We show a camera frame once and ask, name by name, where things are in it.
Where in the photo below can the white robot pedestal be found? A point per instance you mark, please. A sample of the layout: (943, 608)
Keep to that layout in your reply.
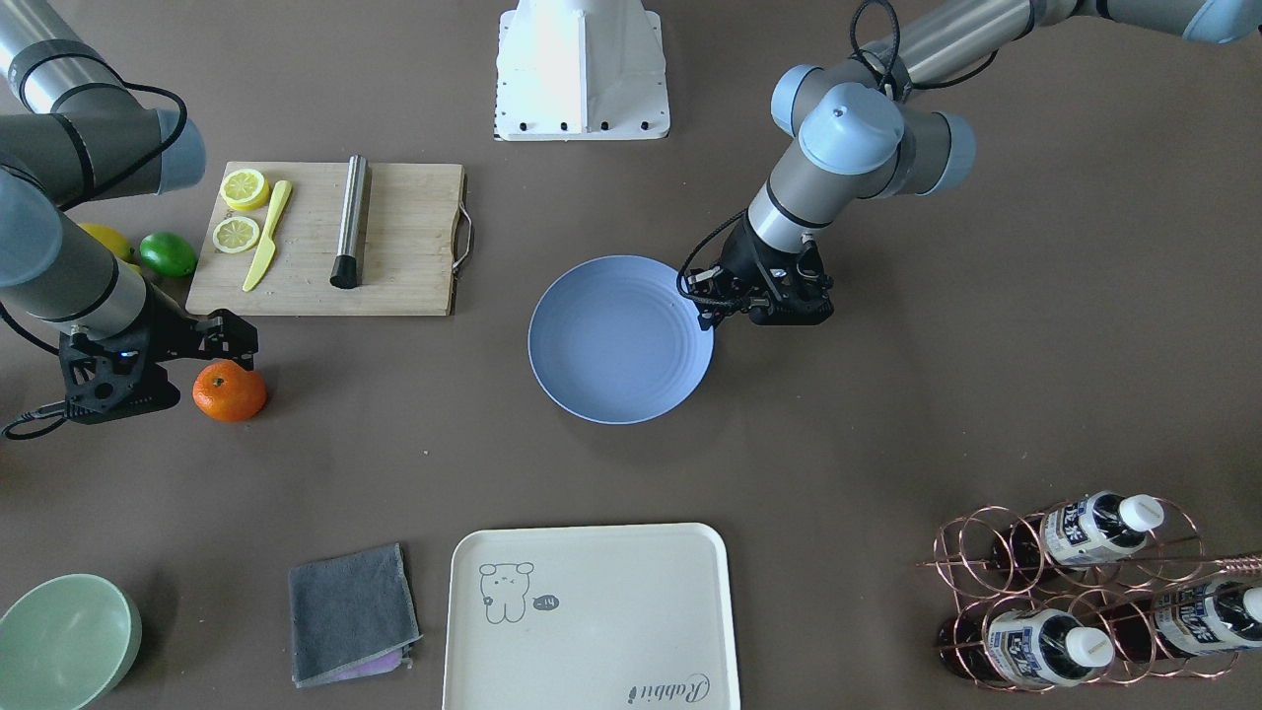
(581, 71)

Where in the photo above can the steel cylinder muddler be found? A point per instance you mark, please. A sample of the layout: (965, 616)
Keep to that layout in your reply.
(345, 273)

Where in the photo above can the mint green bowl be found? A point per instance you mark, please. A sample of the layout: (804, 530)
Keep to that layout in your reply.
(67, 642)

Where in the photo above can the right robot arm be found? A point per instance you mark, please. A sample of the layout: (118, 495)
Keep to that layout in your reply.
(86, 133)

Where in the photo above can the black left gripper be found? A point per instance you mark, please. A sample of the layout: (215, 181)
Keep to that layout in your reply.
(746, 258)

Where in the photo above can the orange mandarin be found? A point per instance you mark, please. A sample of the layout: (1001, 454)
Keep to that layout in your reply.
(227, 392)

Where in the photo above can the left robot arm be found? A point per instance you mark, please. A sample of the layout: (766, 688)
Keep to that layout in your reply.
(854, 136)

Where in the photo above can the lemon half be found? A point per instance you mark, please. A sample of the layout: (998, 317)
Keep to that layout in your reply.
(245, 189)

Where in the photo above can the copper wire bottle rack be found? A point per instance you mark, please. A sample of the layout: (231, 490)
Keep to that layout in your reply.
(1176, 555)

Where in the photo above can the blue plate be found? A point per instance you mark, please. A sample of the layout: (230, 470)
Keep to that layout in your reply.
(613, 342)

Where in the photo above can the grey folded cloth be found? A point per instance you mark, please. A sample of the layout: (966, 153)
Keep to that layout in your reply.
(351, 616)

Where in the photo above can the yellow lemon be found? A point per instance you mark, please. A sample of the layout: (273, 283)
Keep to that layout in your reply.
(114, 240)

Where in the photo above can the wooden cutting board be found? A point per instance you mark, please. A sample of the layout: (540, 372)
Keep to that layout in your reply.
(407, 247)

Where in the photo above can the yellow plastic knife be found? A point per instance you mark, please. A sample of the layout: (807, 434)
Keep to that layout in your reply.
(266, 246)

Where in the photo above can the green lime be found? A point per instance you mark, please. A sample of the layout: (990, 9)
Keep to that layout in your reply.
(167, 254)

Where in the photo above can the dark drink bottle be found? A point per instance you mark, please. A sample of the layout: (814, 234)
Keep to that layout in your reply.
(1104, 527)
(1214, 618)
(1024, 649)

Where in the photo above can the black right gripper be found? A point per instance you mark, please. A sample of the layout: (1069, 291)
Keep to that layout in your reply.
(174, 338)

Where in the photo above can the cream serving tray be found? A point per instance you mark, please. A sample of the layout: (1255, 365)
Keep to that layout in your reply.
(599, 617)

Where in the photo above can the lemon slice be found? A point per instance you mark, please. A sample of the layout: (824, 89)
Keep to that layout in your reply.
(236, 234)

